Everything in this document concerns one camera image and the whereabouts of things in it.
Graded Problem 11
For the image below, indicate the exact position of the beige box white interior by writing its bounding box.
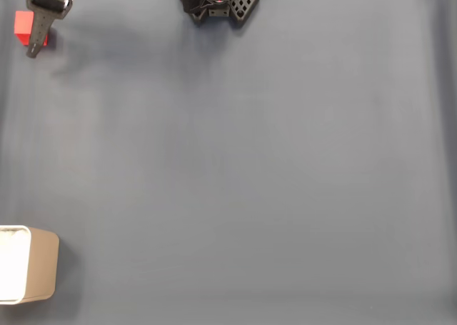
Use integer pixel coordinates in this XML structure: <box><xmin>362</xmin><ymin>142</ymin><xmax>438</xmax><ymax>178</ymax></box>
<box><xmin>0</xmin><ymin>225</ymin><xmax>61</xmax><ymax>306</ymax></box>

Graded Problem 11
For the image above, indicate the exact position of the red cube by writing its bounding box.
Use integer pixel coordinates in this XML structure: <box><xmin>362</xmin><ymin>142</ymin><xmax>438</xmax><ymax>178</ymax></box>
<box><xmin>14</xmin><ymin>10</ymin><xmax>57</xmax><ymax>49</ymax></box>

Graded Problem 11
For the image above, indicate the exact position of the grey table mat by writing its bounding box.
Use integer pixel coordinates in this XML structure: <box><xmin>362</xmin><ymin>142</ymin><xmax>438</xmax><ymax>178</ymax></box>
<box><xmin>0</xmin><ymin>0</ymin><xmax>457</xmax><ymax>325</ymax></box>

